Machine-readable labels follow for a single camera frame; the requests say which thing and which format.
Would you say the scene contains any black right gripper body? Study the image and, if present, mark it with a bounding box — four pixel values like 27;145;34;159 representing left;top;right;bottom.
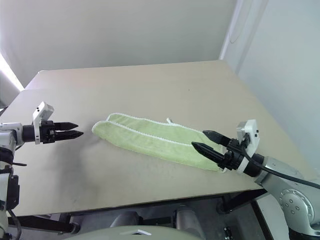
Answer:
216;137;248;173

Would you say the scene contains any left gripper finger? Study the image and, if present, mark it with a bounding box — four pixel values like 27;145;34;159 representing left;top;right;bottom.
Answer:
54;129;84;142
53;121;80;131

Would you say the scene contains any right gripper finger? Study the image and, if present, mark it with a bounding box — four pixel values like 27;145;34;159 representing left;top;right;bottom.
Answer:
202;129;233;148
190;141;226;165

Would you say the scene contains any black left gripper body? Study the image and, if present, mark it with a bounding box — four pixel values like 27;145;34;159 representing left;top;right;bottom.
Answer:
39;119;58;145

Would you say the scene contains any light green towel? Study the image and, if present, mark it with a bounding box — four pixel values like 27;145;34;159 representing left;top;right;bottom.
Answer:
91;112;226;173

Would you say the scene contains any large grey rounded cylinder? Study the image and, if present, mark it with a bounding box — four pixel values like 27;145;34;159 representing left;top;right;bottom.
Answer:
174;205;205;237

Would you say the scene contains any small grey rounded cylinder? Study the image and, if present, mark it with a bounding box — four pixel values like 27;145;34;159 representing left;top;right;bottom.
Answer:
109;211;141;228

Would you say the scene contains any pale green robot torso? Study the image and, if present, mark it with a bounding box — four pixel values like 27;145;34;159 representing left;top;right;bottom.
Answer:
62;224;198;240

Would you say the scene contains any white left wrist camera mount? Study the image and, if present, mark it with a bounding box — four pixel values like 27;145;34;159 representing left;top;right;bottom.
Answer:
32;101;55;145

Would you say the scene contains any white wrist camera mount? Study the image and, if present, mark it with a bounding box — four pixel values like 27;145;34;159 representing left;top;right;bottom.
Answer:
236;119;261;174
32;101;55;145

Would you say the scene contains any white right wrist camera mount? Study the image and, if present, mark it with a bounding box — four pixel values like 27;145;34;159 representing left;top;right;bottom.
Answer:
236;119;261;174

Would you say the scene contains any black table frame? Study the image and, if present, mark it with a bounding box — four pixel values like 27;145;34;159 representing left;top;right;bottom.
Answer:
7;188;267;236

